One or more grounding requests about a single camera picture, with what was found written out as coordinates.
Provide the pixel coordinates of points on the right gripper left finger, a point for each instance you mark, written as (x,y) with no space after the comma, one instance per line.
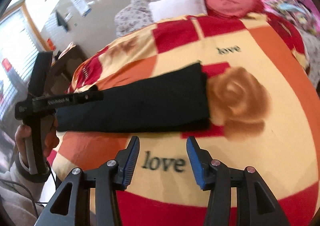
(69,205)

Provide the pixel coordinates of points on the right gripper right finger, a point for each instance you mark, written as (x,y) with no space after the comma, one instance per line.
(256,204)

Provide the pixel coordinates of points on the black pants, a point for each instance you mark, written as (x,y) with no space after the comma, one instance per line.
(175,101)

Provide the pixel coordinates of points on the person left hand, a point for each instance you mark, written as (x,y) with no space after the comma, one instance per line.
(24,131)

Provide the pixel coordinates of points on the dark wooden table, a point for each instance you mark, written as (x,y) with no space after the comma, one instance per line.
(61,72)

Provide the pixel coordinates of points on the pink cloth on table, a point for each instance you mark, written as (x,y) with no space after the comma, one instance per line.
(69,47)

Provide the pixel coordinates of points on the red orange rose blanket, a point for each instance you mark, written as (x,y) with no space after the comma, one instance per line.
(263,112)

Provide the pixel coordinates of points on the dark hanging cloth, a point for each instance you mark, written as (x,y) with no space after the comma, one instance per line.
(61,22)

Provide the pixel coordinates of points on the white pillow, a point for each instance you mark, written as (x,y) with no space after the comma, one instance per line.
(164,9)

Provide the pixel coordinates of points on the red heart cushion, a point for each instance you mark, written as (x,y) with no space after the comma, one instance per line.
(233,8)

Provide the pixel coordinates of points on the red wall sticker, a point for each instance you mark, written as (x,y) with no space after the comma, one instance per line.
(51,45)

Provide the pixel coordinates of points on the wall calendar poster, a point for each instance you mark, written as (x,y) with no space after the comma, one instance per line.
(82,7)

